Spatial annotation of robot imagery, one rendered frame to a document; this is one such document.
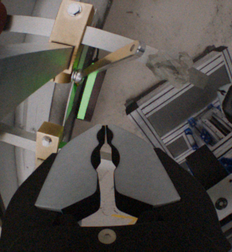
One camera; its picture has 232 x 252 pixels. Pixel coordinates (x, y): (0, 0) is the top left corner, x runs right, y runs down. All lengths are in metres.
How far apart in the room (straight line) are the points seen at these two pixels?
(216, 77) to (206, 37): 0.35
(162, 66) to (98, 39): 0.11
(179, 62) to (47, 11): 0.41
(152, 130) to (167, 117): 0.13
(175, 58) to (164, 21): 0.95
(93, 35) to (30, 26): 0.11
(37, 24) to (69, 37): 0.06
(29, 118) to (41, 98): 0.10
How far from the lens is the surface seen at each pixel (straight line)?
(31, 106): 0.59
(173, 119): 1.11
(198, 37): 1.32
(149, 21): 1.18
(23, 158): 0.75
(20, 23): 0.30
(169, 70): 0.28
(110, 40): 0.26
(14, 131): 0.40
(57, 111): 0.48
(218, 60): 1.15
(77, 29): 0.25
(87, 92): 0.44
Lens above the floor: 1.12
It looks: 62 degrees down
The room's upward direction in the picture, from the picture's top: 172 degrees clockwise
